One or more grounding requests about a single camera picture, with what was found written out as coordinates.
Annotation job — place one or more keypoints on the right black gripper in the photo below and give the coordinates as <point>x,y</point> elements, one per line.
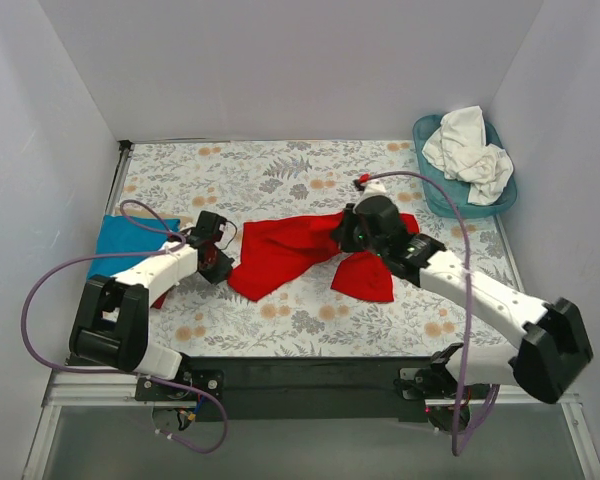
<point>344,229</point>

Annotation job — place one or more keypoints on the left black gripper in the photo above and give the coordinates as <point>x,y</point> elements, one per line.
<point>219,267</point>

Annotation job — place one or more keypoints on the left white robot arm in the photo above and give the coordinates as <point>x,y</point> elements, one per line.
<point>111,327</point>

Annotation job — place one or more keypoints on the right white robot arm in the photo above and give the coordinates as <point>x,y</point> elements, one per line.
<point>548,346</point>

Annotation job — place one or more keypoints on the folded tan t-shirt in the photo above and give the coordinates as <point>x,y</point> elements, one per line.
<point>144,222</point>

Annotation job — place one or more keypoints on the folded dark red t-shirt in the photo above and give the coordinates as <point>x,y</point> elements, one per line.
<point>159,302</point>

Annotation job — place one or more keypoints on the teal plastic basket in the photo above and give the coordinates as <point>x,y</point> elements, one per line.
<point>422,130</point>

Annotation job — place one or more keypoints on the folded blue t-shirt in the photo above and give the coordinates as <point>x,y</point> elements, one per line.
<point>110,241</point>

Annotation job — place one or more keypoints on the white crumpled t-shirt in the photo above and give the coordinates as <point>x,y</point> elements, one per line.
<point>460,150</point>

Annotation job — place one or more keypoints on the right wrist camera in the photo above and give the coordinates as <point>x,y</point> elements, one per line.
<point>370,187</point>

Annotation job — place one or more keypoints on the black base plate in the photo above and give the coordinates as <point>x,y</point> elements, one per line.
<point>283,388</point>

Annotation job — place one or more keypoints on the aluminium frame rail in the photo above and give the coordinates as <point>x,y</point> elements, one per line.
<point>65,389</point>

